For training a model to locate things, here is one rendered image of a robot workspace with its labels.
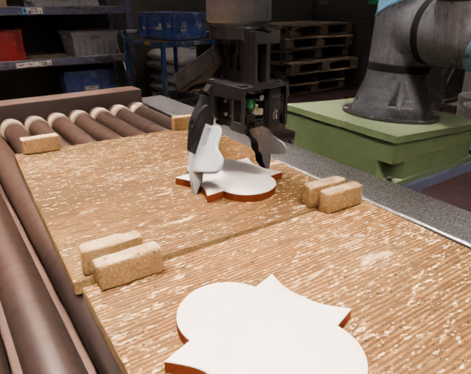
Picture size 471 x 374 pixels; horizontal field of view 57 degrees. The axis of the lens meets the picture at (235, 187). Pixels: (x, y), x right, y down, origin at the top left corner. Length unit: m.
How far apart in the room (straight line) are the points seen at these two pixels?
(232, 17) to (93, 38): 4.25
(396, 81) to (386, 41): 0.08
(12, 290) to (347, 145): 0.60
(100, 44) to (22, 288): 4.37
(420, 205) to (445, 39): 0.30
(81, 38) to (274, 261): 4.35
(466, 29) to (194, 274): 0.57
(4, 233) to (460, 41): 0.70
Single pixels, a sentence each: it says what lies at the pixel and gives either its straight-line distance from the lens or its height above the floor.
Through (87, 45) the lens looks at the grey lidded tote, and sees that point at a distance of 4.71.
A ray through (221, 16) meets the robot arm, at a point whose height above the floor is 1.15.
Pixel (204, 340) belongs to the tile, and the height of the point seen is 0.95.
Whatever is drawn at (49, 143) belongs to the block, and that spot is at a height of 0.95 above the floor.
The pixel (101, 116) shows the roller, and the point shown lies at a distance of 1.08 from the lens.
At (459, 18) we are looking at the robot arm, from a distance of 0.79.
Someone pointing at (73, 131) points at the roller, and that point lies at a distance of 0.96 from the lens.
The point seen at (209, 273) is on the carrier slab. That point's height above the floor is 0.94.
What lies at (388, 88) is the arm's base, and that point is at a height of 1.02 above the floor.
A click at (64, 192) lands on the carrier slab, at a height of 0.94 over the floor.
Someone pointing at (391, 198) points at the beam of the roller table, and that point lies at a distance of 0.64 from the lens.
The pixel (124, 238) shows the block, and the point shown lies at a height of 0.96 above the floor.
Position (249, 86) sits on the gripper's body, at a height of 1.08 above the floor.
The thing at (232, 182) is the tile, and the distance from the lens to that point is 0.57.
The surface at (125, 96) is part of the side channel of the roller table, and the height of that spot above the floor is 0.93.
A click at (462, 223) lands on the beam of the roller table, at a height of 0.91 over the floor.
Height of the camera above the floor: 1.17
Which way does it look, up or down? 24 degrees down
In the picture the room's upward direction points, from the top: straight up
